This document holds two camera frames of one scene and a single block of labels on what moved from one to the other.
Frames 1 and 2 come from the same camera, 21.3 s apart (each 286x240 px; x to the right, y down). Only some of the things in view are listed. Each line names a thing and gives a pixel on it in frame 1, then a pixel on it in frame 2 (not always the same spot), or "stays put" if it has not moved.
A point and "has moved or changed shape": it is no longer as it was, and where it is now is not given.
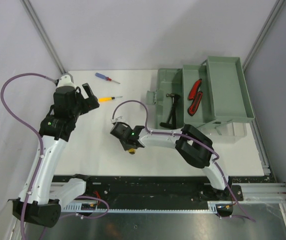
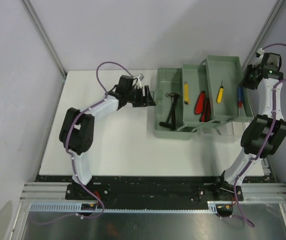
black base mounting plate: [155, 189] stays put
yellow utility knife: [131, 151] -> [186, 93]
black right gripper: [126, 147] -> [244, 83]
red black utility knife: [193, 108] -> [206, 115]
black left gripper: [89, 103] -> [146, 100]
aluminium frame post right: [266, 25] stays put
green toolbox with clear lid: [212, 97] stays put
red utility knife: [195, 89] -> [199, 104]
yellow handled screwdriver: [107, 99] has moved or changed shape
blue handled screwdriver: [105, 77] -> [240, 100]
